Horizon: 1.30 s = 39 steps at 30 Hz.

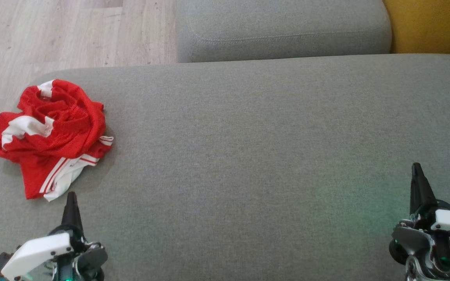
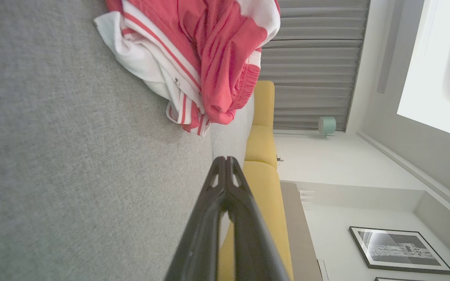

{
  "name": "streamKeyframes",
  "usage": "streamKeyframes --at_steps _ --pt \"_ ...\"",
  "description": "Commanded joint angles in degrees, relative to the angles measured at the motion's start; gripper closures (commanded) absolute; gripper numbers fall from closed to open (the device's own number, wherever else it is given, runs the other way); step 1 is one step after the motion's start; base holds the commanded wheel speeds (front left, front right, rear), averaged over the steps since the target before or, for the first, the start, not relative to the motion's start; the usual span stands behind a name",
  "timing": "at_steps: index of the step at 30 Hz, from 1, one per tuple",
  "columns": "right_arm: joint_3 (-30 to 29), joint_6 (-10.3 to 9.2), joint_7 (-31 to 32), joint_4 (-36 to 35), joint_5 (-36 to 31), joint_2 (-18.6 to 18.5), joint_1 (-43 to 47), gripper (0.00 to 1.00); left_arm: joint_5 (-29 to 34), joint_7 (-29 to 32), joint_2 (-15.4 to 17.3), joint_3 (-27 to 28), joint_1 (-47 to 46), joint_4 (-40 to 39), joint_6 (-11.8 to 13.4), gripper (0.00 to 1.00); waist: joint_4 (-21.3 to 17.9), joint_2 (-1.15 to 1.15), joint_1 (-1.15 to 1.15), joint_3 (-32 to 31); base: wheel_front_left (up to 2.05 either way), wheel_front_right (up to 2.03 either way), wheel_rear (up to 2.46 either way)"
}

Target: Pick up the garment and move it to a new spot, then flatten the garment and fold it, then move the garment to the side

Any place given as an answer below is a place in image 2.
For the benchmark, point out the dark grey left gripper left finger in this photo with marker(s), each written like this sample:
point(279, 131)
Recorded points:
point(197, 238)

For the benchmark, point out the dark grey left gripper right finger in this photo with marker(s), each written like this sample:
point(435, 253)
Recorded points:
point(254, 242)

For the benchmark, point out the tan wooden panel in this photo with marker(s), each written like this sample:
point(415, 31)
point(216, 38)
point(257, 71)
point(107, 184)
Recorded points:
point(301, 242)

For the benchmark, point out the large grey fabric sofa seat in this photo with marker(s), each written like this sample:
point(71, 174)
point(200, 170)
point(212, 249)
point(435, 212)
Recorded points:
point(72, 156)

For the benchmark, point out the teal table lamp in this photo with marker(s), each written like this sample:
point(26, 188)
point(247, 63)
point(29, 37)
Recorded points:
point(327, 125)

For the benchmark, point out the grey pleated curtain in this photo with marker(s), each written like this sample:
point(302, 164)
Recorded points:
point(315, 66)

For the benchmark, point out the yellow sofa cushion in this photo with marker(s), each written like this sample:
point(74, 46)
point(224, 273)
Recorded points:
point(266, 187)

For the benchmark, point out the black framed picture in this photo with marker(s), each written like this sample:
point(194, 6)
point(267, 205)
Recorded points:
point(397, 279)
point(399, 249)

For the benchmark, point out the red white striped jersey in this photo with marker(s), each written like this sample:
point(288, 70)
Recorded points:
point(217, 47)

